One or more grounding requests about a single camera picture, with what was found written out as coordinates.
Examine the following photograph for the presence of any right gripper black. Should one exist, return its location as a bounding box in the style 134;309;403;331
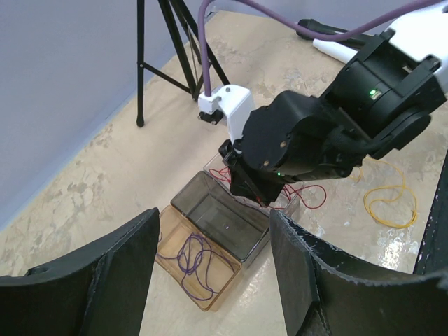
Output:
220;91;371;206

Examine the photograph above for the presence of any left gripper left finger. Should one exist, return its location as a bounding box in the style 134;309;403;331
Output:
1;208;160;335

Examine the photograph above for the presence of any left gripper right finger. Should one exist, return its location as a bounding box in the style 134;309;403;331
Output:
269;211;447;335

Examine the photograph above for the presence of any red cable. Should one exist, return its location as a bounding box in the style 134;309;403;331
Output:
208;167;328;211

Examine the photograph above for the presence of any clear transparent bin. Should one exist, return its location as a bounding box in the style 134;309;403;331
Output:
203;154;302;215

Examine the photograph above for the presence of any purple thin cable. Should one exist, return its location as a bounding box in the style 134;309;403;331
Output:
156;233;237;302

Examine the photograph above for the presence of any orange transparent bin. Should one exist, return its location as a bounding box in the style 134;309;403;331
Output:
155;205;242;312

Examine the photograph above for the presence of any grey transparent bin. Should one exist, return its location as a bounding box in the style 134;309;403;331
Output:
171;171;270;267

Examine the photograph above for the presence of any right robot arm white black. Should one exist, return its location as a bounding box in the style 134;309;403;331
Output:
220;1;447;206

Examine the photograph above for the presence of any white microphone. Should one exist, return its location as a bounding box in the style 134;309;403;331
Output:
312;39;358;64

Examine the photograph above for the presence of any black music stand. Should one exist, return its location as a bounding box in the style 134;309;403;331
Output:
135;0;232;127

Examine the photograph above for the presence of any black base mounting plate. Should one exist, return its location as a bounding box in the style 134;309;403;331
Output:
413;172;447;275

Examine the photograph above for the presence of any black microphone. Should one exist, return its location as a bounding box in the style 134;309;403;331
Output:
298;19;372;50

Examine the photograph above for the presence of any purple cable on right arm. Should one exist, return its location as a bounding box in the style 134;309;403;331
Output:
197;0;442;97

